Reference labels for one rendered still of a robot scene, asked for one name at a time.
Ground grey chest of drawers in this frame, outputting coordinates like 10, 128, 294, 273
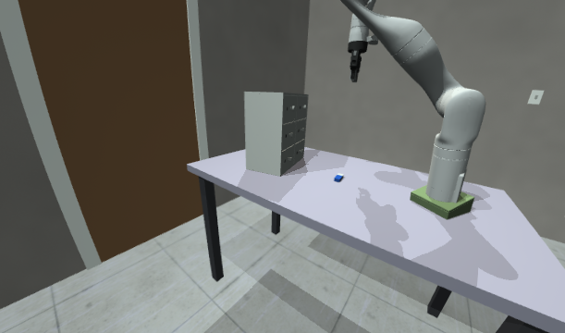
244, 92, 308, 176

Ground grey drawer front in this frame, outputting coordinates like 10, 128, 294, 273
294, 139, 304, 164
281, 145, 294, 174
283, 95, 297, 122
295, 118, 306, 142
297, 96, 308, 118
282, 121, 296, 149

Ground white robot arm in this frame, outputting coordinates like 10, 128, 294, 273
340, 0, 485, 204

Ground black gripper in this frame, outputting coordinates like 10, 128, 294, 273
348, 41, 368, 82

